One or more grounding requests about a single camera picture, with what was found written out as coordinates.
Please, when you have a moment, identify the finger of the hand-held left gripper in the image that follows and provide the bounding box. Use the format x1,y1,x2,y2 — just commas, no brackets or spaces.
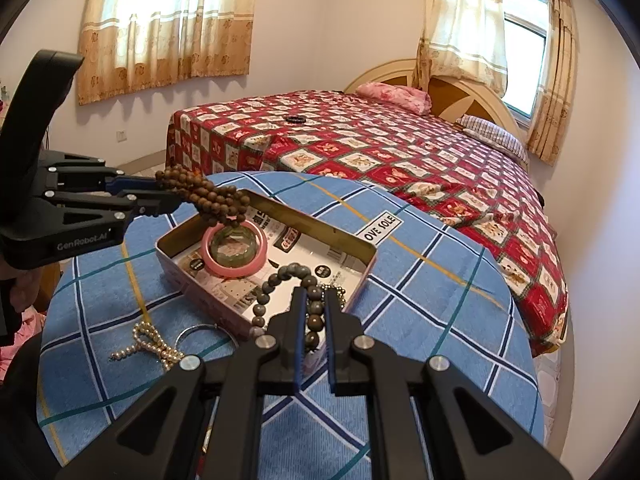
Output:
42,190,189,234
44,152,162,196

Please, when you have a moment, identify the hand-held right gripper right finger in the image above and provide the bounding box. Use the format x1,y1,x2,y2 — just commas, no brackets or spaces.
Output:
324,290,573,480

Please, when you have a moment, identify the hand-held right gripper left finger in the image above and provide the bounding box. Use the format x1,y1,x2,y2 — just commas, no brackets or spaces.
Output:
54,286,308,480

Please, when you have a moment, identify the metal bead chain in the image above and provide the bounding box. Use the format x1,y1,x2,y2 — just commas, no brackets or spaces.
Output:
317,284,347,308

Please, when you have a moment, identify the brown wooden bead necklace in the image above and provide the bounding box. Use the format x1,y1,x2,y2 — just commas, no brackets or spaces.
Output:
155,164,247,233

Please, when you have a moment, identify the dark grey bead bracelet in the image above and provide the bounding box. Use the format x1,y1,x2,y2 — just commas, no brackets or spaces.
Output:
248,265,332,338

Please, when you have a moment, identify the pink tin box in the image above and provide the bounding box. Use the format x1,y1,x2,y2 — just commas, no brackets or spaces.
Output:
154,189,379,346

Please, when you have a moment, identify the pink bangle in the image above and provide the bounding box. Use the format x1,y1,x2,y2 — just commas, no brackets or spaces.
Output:
201,222,273,277

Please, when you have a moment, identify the green jade bangle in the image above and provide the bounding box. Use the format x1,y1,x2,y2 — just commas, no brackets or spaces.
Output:
209,227,266,263

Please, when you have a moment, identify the person's left hand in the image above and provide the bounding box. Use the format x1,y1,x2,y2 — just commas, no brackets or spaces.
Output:
11,265,44,317

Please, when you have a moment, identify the thin silver bangle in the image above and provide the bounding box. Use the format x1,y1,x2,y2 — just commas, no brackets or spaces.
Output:
176,324,242,358

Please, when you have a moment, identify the blue checked tablecloth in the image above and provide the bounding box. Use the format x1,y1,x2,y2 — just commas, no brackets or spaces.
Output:
36,171,546,480

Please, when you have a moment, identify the wide beige patterned curtain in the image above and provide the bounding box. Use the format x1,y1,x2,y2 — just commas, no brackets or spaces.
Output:
76,0,263,107

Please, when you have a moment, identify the pink cloth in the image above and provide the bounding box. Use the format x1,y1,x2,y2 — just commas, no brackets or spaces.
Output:
0,310,31,381

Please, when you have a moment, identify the red patterned bed blanket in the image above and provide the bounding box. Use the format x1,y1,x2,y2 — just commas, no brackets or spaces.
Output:
167,89,570,356

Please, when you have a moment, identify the pink floral pillow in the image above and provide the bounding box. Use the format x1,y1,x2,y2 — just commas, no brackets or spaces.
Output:
356,81,432,115

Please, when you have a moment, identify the striped pillow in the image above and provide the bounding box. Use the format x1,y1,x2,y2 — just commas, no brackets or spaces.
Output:
456,114,530,161

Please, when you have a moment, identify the cream wooden headboard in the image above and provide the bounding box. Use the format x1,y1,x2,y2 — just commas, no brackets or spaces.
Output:
345,59,523,133

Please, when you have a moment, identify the narrow beige curtain panel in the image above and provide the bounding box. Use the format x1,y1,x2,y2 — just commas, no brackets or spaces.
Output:
527,0,576,166

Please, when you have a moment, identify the window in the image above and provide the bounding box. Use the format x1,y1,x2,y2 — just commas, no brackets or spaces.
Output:
500,0,548,121

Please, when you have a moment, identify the tied beige curtain panel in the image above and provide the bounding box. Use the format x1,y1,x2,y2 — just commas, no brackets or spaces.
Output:
416,0,512,98

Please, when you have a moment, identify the pearl bracelet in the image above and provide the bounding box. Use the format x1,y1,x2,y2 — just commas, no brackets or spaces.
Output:
110,322,185,363

